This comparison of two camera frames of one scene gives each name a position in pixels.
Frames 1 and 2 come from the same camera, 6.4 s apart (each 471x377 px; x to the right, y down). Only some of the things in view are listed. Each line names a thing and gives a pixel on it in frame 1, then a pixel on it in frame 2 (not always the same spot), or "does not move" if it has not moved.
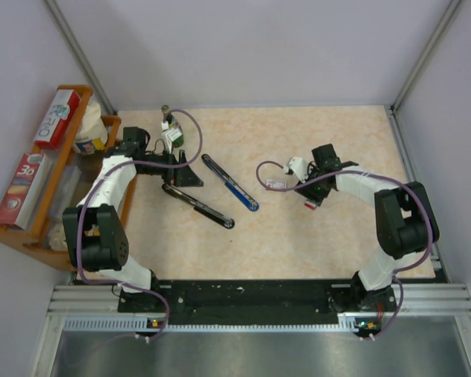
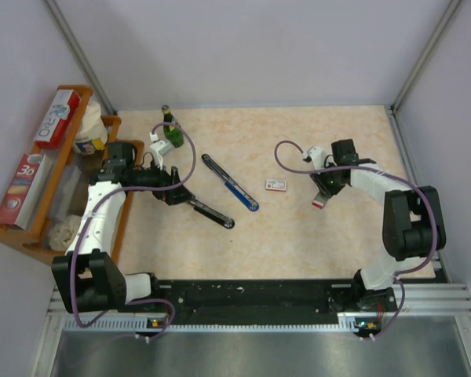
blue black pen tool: x=234 y=188 does not move
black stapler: x=199 y=206 does not move
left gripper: x=182 y=177 to x=173 y=195
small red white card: x=275 y=184 does not move
